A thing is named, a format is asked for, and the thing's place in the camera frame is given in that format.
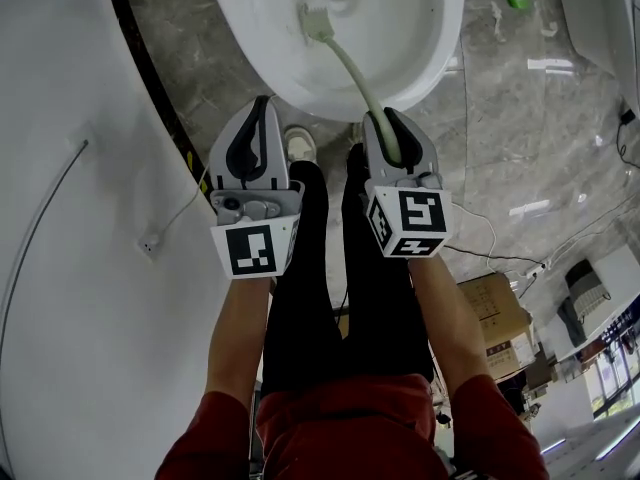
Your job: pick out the person's left forearm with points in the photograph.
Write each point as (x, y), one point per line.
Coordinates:
(237, 338)

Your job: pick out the white toilet with closed lid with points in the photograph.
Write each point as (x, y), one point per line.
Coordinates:
(600, 23)

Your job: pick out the red shirt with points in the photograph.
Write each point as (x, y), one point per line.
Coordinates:
(350, 433)

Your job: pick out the pale green toilet brush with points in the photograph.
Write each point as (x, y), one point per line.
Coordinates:
(350, 65)

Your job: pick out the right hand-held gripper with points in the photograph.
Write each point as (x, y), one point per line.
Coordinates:
(415, 218)

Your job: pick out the person's right forearm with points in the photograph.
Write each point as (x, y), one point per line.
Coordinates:
(450, 328)

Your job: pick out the person's shoe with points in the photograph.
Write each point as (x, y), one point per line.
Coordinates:
(357, 133)
(300, 145)

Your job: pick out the white round toilet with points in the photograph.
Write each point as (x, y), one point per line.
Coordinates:
(400, 43)

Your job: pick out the white wall socket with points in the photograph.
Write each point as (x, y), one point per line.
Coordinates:
(149, 247)

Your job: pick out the cardboard box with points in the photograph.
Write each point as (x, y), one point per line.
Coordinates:
(492, 328)

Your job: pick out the person's left shoe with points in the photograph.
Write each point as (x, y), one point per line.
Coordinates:
(300, 145)

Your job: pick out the black trousers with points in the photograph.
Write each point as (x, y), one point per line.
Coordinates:
(300, 293)

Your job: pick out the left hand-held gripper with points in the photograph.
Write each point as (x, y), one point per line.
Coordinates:
(252, 250)

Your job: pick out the thin grey wall conduit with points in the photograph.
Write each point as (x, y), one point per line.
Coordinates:
(37, 213)

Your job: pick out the glass window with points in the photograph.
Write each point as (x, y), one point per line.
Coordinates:
(615, 383)

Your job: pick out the person's right shoe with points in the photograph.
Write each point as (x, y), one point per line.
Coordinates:
(357, 133)

